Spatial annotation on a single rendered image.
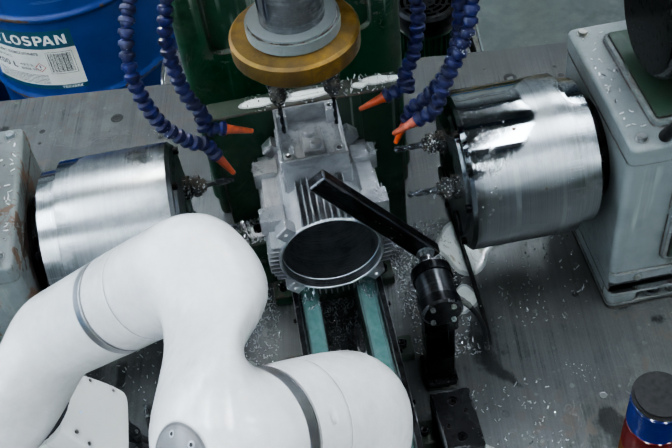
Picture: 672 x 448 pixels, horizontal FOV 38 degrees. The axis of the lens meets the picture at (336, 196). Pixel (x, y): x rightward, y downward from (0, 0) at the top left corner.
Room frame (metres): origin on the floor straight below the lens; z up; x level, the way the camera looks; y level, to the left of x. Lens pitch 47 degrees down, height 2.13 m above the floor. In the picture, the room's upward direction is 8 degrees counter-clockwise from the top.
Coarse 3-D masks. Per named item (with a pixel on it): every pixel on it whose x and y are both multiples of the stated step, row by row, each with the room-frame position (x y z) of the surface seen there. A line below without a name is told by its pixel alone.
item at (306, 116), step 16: (272, 112) 1.13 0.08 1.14; (288, 112) 1.13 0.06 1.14; (304, 112) 1.13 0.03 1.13; (320, 112) 1.14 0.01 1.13; (288, 128) 1.12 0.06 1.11; (304, 128) 1.11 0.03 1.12; (320, 128) 1.10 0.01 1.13; (288, 144) 1.08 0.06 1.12; (304, 144) 1.07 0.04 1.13; (320, 144) 1.06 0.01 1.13; (336, 144) 1.04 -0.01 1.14; (288, 160) 1.02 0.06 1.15; (304, 160) 1.02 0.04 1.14; (320, 160) 1.02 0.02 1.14; (336, 160) 1.02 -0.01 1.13; (288, 176) 1.02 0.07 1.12; (304, 176) 1.02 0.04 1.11; (352, 176) 1.03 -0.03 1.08; (288, 192) 1.02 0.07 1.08
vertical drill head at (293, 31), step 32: (256, 0) 1.06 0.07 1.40; (288, 0) 1.03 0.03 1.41; (320, 0) 1.06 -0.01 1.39; (256, 32) 1.05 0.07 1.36; (288, 32) 1.03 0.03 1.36; (320, 32) 1.03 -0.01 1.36; (352, 32) 1.05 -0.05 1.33; (256, 64) 1.01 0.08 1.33; (288, 64) 1.00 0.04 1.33; (320, 64) 1.00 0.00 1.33
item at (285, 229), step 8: (344, 128) 1.13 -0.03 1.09; (352, 128) 1.13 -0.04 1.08; (352, 136) 1.12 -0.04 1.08; (264, 144) 1.13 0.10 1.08; (272, 144) 1.11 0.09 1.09; (264, 152) 1.11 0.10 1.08; (272, 152) 1.11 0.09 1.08; (280, 224) 0.95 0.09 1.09; (288, 224) 0.95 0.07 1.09; (280, 232) 0.94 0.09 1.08; (288, 232) 0.93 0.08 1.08; (288, 240) 0.93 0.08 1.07; (376, 272) 0.95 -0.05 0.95; (288, 280) 0.95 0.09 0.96; (288, 288) 0.93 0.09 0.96; (296, 288) 0.94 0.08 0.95; (304, 288) 0.94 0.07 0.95
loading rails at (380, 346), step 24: (384, 264) 1.06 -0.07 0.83; (312, 288) 0.96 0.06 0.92; (360, 288) 0.94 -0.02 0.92; (312, 312) 0.91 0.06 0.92; (360, 312) 0.93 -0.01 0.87; (384, 312) 0.88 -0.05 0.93; (312, 336) 0.87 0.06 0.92; (384, 336) 0.85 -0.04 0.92; (408, 336) 0.91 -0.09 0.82; (384, 360) 0.81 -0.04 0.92; (408, 360) 0.88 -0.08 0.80; (408, 384) 0.75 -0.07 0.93; (432, 432) 0.73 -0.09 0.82
